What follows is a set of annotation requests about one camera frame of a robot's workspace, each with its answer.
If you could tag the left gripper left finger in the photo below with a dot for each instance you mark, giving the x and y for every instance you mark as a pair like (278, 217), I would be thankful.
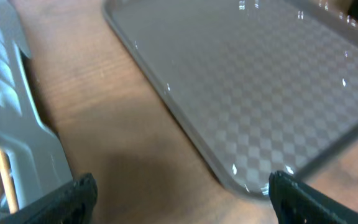
(71, 203)

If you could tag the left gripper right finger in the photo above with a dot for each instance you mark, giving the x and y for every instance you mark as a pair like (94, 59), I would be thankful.
(295, 202)

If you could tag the dark brown serving tray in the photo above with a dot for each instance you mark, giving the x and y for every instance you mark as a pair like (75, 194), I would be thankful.
(257, 86)

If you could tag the grey plastic dish rack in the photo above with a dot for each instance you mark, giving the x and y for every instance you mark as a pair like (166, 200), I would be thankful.
(39, 164)

